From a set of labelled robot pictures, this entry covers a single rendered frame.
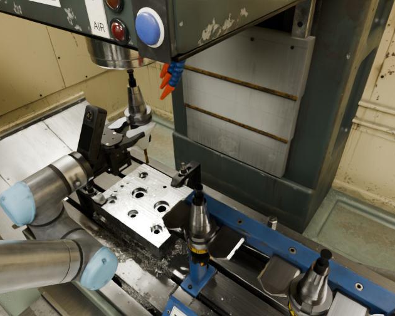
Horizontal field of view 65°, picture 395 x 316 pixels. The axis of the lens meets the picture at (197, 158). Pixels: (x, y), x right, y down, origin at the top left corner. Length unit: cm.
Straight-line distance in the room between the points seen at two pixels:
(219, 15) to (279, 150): 83
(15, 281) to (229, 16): 46
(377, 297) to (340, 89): 60
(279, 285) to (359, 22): 67
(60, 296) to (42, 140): 85
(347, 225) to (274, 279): 103
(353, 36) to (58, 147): 138
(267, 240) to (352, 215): 105
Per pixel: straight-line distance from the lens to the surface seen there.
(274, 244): 59
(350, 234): 153
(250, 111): 111
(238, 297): 90
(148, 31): 32
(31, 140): 176
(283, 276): 57
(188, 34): 32
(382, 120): 141
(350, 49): 96
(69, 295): 117
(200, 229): 58
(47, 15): 48
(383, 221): 163
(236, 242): 60
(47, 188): 65
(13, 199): 65
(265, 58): 100
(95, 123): 68
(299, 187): 123
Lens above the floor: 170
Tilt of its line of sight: 39 degrees down
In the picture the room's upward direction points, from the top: 2 degrees counter-clockwise
